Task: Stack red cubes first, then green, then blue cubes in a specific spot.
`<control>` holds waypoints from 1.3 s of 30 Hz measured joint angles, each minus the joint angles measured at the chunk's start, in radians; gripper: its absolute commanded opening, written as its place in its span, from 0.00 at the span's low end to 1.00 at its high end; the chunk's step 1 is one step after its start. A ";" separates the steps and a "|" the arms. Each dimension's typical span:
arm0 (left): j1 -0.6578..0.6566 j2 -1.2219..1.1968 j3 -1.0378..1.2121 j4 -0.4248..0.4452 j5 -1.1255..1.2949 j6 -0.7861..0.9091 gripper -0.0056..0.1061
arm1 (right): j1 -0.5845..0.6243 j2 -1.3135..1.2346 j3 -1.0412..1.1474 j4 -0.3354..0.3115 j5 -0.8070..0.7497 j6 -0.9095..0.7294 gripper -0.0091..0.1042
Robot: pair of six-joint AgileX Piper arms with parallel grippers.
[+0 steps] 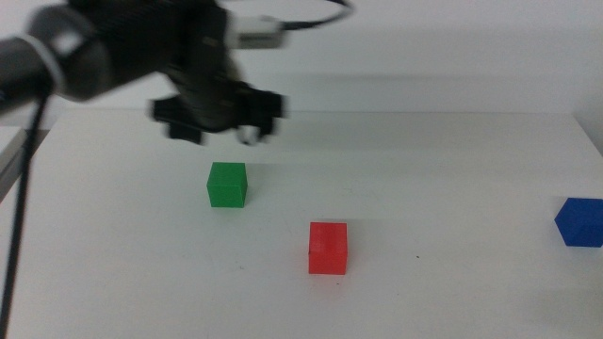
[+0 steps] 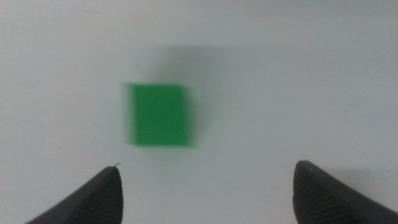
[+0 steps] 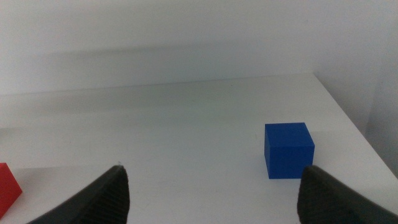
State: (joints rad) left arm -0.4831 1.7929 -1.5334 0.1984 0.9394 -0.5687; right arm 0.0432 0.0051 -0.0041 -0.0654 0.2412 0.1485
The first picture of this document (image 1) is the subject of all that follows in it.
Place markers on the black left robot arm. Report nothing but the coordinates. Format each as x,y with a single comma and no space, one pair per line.
122,42

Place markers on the red cube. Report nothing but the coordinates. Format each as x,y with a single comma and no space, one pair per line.
328,249

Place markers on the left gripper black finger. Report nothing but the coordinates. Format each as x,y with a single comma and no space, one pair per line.
254,134
184,133

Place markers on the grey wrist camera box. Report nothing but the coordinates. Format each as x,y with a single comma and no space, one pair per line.
256,33

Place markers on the green cube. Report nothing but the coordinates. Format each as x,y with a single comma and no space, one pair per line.
227,186

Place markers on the white side table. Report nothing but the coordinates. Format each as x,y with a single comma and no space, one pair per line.
7,150

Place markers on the blue cube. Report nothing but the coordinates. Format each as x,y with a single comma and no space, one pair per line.
581,222

